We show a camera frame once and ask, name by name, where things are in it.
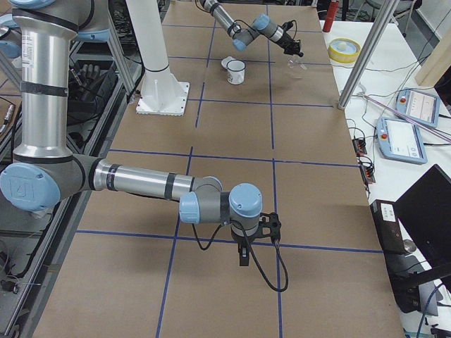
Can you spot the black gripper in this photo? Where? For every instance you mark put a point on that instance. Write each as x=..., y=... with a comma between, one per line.
x=242, y=243
x=289, y=44

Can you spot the yellow tape roll with dish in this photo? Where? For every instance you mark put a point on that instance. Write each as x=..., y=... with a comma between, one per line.
x=344, y=50

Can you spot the red bottle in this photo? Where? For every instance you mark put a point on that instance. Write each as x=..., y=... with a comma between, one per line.
x=330, y=15

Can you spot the white enamel mug blue rim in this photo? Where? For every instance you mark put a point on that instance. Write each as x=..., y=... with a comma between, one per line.
x=236, y=72

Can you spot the white ceramic lid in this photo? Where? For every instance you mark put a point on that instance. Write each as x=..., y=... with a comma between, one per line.
x=225, y=61

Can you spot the orange black connector board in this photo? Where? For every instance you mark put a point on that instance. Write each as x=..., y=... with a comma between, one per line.
x=359, y=145

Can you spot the near teach pendant tablet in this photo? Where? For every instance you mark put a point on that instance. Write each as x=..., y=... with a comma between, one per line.
x=400, y=140

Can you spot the teach pendant tablet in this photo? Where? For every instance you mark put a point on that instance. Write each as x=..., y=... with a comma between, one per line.
x=420, y=106
x=400, y=140

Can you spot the far teach pendant tablet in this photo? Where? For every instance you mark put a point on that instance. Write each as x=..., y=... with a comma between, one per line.
x=420, y=106

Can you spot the black box with label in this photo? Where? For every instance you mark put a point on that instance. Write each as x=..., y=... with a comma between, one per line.
x=388, y=229

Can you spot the black monitor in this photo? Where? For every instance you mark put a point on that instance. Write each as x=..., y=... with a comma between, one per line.
x=424, y=211

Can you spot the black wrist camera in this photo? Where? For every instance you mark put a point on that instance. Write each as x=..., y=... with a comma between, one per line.
x=269, y=227

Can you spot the aluminium frame post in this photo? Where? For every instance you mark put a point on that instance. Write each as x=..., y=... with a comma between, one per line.
x=385, y=13

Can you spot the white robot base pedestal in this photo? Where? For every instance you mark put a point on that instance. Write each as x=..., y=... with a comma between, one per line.
x=161, y=93

